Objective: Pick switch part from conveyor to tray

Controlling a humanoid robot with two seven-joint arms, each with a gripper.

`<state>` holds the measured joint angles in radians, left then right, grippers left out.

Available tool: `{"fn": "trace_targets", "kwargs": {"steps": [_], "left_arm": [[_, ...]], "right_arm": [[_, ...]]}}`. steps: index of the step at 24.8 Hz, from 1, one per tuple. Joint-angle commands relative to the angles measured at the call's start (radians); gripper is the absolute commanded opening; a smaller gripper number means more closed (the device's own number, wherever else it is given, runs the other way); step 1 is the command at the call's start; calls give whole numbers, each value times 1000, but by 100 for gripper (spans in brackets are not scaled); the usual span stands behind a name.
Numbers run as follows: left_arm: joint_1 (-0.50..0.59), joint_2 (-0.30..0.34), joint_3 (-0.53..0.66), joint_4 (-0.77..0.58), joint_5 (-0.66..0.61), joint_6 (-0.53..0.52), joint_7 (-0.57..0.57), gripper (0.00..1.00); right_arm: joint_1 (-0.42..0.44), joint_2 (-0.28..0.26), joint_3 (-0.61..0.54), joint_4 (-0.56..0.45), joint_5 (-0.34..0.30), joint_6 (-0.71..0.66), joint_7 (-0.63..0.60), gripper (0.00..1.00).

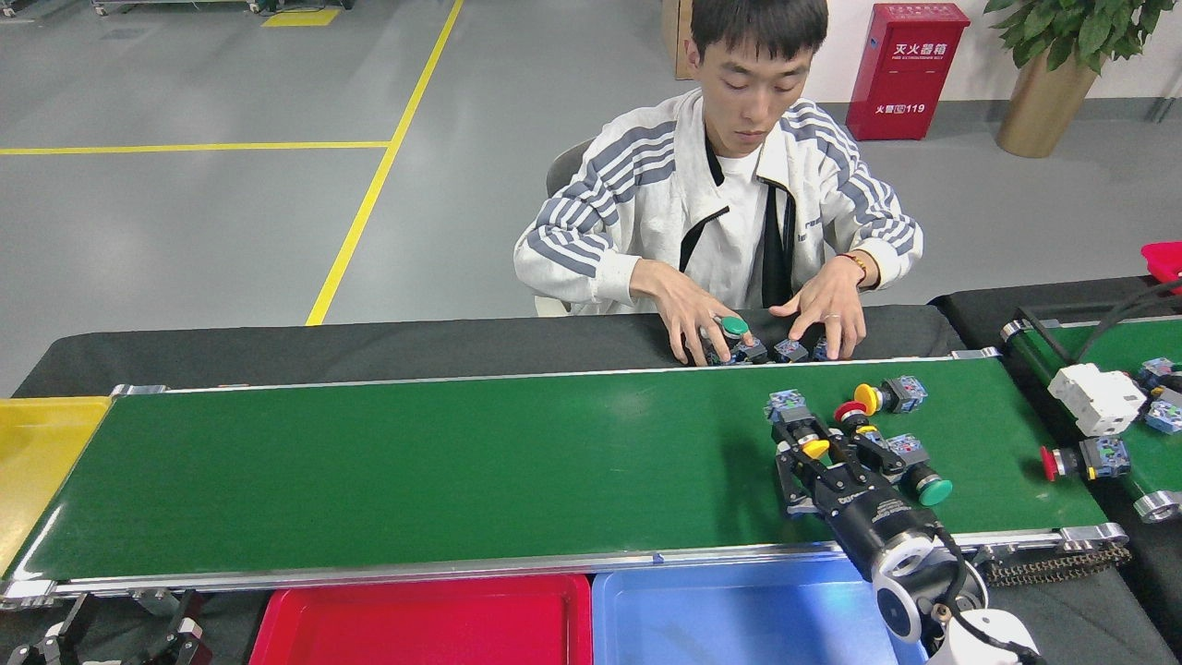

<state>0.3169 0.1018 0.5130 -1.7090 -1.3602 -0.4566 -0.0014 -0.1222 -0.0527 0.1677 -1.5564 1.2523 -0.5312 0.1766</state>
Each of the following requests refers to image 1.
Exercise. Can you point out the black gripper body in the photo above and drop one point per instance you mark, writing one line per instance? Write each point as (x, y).
(873, 517)

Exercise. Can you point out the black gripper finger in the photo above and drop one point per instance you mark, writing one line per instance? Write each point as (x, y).
(51, 642)
(185, 642)
(873, 457)
(796, 480)

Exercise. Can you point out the yellow push button switch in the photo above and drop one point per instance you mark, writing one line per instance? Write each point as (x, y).
(907, 394)
(785, 404)

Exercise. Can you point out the white circuit breaker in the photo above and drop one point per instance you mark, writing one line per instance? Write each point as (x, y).
(1094, 397)

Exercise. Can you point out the blue plastic tray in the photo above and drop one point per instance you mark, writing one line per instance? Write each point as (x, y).
(739, 619)

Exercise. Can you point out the yellow plastic tray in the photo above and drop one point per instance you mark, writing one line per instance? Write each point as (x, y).
(46, 462)

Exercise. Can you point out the red plastic tray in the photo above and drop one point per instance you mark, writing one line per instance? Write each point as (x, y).
(416, 628)

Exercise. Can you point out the short green conveyor belt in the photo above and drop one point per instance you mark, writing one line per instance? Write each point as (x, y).
(1127, 344)

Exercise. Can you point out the long green conveyor belt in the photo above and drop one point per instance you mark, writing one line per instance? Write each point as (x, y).
(462, 462)

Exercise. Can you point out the person's left hand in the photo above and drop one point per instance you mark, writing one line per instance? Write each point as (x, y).
(836, 305)

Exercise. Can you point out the person's right hand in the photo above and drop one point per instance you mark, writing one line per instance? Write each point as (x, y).
(688, 305)

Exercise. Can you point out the small black table cloth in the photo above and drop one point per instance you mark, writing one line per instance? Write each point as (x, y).
(970, 309)

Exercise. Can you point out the large black table cloth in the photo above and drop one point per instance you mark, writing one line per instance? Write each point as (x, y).
(277, 356)

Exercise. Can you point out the person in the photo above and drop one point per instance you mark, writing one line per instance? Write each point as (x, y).
(646, 194)

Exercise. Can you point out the red plastic bin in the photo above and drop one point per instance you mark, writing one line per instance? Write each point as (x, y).
(1165, 263)

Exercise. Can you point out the grey office chair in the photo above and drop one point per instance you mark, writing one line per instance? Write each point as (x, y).
(568, 171)

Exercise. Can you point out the red fire extinguisher box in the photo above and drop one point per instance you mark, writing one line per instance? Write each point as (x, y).
(905, 74)

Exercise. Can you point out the potted plant in brass pot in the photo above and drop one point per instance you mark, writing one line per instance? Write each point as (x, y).
(1043, 111)

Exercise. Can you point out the brown cardboard box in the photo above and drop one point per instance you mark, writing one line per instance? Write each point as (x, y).
(676, 42)

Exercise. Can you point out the black guide bracket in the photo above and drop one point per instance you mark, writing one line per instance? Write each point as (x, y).
(1046, 337)

